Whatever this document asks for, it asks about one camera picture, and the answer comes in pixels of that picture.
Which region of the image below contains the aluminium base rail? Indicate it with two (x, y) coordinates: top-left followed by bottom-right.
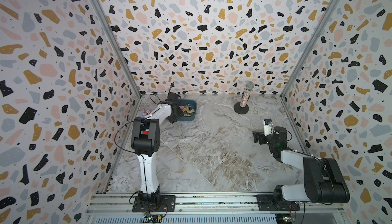
(84, 192), (350, 224)

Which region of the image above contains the aluminium frame corner post right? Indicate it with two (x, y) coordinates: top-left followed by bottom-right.
(280, 0), (340, 101)

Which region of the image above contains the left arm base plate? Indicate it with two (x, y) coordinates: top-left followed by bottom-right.
(132, 194), (176, 213)

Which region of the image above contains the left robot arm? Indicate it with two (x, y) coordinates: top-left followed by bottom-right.
(114, 90), (184, 208)

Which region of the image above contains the teal plastic storage box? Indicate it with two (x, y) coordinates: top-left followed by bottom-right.
(178, 99), (197, 121)

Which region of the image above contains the aluminium frame corner post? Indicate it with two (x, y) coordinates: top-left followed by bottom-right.
(90, 0), (141, 100)
(280, 0), (340, 101)

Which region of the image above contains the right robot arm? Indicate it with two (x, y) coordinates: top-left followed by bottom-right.
(252, 124), (350, 210)

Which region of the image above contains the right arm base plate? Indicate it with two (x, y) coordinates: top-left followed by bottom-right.
(256, 194), (301, 211)

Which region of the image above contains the aluminium frame corner post left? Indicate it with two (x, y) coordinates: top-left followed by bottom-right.
(90, 0), (141, 100)

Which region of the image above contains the purple bunny plush toy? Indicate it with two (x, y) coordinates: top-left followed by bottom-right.
(141, 110), (151, 117)

